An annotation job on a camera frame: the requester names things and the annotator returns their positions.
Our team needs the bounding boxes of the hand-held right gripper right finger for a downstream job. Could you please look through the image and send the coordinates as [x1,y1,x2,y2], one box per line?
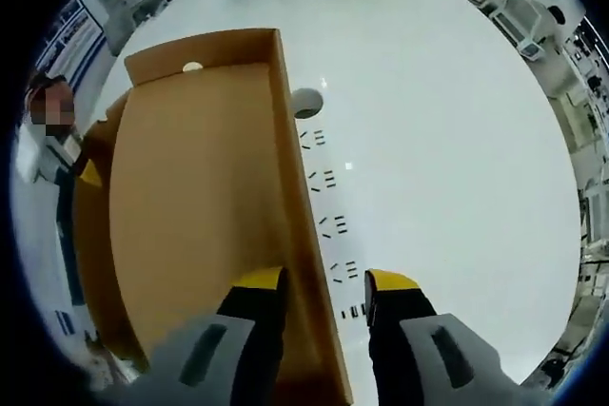
[364,268,505,406]

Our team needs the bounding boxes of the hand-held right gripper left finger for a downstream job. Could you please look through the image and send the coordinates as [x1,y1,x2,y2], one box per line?
[132,266,290,406]

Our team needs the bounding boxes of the brown cardboard shoe box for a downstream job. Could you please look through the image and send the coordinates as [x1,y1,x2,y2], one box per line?
[70,27,356,406]

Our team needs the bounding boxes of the person's own upper body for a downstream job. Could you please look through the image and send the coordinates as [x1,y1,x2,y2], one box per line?
[13,71,87,184]

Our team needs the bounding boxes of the white office chair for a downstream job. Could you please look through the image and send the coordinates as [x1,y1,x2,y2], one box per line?
[492,0,556,61]

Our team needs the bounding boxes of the blue framed wall poster board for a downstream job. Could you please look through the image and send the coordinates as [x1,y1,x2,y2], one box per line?
[45,0,107,85]

